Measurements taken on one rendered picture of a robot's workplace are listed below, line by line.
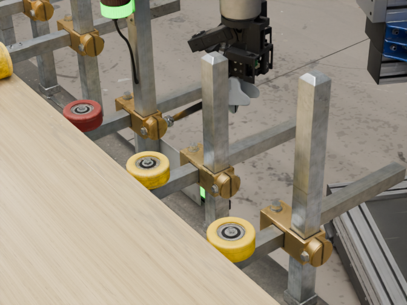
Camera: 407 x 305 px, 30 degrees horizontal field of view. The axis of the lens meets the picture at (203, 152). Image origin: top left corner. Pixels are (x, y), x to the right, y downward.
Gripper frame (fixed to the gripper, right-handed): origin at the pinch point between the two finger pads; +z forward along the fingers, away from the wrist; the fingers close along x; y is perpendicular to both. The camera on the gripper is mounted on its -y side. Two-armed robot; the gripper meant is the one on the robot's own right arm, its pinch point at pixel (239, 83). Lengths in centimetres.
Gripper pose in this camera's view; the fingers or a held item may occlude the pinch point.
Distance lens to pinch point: 183.4
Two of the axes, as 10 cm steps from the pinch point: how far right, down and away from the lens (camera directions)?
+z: 0.5, 8.2, 5.7
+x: -5.9, -4.4, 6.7
